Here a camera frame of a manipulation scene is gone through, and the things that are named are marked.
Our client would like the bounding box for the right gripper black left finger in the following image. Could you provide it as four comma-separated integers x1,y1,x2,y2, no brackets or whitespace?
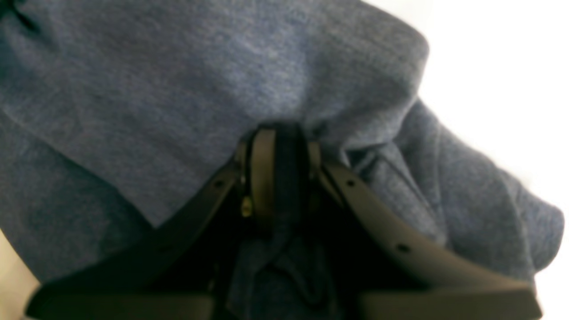
25,128,277,320

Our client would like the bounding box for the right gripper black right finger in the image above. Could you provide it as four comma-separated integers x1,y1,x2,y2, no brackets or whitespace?
308,141,542,320

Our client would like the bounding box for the dark blue printed T-shirt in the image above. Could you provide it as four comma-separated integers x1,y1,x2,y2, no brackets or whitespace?
1,0,564,320

